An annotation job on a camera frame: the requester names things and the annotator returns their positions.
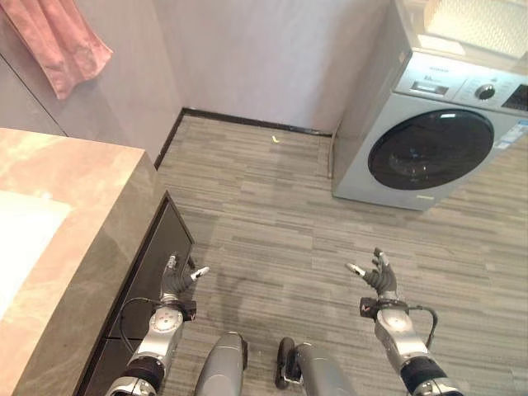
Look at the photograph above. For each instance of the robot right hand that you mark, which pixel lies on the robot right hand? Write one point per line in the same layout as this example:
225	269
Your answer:
381	278

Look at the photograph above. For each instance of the silver robot left leg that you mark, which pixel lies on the silver robot left leg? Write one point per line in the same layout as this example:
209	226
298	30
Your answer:
220	367

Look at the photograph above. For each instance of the silver front-load washing machine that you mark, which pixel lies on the silver front-load washing machine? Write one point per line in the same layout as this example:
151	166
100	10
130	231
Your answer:
429	123

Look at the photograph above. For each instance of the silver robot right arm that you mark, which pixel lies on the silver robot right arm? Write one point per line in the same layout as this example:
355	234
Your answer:
402	342

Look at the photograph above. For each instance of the dark robot right foot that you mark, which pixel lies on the dark robot right foot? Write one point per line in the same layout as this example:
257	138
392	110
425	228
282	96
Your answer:
285	363

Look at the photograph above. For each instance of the black cabinet door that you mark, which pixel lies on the black cabinet door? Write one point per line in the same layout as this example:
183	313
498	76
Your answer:
136	288

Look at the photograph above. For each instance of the silver robot right leg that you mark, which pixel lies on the silver robot right leg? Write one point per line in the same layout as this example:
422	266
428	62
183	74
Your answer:
319	369

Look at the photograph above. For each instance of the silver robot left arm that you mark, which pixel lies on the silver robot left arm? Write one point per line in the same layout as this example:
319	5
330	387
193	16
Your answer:
154	338

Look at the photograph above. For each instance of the marble sink counter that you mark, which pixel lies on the marble sink counter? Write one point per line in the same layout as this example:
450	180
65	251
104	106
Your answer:
70	247

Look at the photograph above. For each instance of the white sink basin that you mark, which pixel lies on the white sink basin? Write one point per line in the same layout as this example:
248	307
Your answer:
24	239

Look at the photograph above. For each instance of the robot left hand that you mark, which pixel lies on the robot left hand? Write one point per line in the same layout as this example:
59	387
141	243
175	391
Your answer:
175	281

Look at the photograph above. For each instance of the silver robot leg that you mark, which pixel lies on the silver robot leg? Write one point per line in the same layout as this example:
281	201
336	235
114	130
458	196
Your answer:
319	369
220	367

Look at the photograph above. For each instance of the pink hanging towel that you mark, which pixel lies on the pink hanging towel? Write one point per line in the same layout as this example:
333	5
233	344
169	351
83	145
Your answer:
62	45

